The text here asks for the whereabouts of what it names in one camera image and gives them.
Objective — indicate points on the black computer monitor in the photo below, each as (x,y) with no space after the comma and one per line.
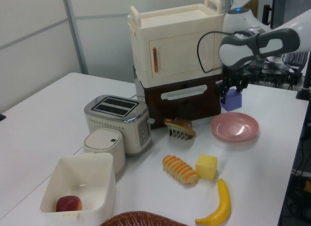
(267,12)

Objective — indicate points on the brown wicker basket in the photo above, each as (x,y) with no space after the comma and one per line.
(136,220)

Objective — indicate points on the black keyboard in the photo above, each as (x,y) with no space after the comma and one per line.
(295,58)

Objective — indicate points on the pink round plate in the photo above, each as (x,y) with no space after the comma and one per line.
(233,128)

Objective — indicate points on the long striped bread roll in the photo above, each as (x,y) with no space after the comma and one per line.
(179,170)

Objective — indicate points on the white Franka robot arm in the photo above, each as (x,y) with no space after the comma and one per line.
(274,43)

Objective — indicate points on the brown toy bread slice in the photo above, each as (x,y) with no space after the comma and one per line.
(175,134)

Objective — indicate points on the cream toy cabinet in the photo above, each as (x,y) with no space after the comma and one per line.
(175,29)

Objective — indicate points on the small white lidded bin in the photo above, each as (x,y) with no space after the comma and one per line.
(102,141)

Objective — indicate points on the red toy apple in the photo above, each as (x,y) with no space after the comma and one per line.
(69,204)

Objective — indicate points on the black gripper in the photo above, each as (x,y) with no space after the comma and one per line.
(236,71)

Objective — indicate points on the yellow foam cube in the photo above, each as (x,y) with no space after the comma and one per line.
(206,167)

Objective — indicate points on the white square plastic bin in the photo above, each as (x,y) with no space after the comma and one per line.
(80,172)

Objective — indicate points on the chrome and cream toaster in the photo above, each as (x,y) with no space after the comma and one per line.
(109,128)

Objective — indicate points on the black device at table edge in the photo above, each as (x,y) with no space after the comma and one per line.
(2,117)

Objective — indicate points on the purple foam cube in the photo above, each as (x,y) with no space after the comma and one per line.
(233,103)

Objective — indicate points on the yellow toy banana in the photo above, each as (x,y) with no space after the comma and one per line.
(223,199)

